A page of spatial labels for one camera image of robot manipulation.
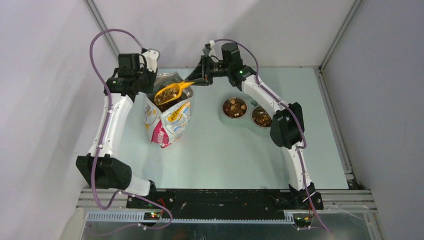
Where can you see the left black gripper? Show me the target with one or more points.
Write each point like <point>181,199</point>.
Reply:
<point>148,89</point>

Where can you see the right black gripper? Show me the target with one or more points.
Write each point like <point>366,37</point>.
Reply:
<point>202,70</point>

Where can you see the yellow plastic scoop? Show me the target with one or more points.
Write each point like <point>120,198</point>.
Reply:
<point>179,85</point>

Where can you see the pet food bag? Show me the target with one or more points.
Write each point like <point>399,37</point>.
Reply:
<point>165,128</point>

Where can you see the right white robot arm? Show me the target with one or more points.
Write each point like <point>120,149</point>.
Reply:
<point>287,130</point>

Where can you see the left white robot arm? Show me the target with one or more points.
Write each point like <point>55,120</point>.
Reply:
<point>102,167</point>

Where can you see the pet food kibble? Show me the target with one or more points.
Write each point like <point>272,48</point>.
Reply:
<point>164,107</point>

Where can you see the kibble in yellow scoop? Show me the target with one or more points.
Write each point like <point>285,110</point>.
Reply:
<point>167,95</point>

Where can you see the kibble in left bowl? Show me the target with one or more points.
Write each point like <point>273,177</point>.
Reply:
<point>234,108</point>

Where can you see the kibble in bowl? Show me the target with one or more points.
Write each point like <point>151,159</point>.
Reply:
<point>262,119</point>
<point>234,108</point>

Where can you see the left steel bowl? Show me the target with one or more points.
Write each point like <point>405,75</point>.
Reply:
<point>234,108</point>

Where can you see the steel bowl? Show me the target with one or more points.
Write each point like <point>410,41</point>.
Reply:
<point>258,108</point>
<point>234,108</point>

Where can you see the right steel bowl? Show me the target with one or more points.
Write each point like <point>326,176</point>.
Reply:
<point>258,108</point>

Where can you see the pale green bowl tray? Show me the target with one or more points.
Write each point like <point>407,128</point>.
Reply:
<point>235,111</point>

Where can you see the kibble in right bowl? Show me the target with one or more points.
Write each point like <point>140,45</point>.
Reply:
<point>262,119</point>

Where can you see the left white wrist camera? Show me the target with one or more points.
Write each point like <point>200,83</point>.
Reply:
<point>150,58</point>

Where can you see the left aluminium frame post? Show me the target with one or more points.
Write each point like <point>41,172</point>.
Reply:
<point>102,26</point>

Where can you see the aluminium frame post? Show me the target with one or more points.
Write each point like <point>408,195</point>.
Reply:
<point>102,26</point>
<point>340,33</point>

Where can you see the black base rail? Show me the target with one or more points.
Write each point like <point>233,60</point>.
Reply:
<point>233,204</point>

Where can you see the right aluminium frame post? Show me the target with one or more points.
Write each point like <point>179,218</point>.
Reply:
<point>340,33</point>

